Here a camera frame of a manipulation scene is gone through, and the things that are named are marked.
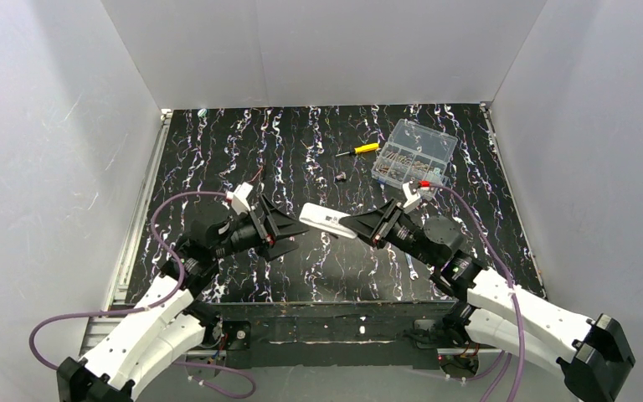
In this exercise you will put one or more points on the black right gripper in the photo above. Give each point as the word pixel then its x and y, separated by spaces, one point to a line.
pixel 387 221

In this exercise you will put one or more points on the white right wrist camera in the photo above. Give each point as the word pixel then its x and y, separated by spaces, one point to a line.
pixel 412 193

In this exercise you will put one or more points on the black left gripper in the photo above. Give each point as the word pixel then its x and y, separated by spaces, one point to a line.
pixel 265 227

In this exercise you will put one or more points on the white remote control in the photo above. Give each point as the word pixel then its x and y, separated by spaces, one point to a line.
pixel 326 220

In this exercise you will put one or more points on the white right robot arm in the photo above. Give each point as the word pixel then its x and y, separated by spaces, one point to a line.
pixel 591 355

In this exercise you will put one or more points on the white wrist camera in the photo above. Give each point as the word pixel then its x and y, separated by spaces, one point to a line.
pixel 241 197
pixel 412 193

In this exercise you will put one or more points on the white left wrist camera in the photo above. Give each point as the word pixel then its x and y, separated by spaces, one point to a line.
pixel 241 197

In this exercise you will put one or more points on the aluminium frame rail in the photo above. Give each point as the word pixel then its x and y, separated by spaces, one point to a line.
pixel 120 280

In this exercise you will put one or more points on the yellow-handled screwdriver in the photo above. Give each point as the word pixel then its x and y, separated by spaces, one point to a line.
pixel 371 147

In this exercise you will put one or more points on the silver flat wrench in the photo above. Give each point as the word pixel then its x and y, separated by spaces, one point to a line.
pixel 413 274

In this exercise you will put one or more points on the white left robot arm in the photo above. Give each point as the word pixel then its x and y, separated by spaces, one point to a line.
pixel 169 320

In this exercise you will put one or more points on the clear plastic screw box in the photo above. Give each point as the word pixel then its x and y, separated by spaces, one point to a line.
pixel 414 153

